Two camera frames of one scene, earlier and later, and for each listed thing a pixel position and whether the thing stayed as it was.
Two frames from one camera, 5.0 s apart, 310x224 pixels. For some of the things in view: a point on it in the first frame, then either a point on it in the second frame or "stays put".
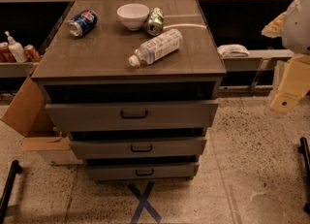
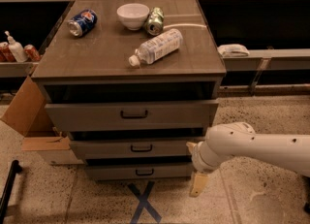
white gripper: (297, 29) -> (198, 159)
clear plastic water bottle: (157, 48) stays put
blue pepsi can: (81, 22) stays put
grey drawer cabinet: (135, 81) stays put
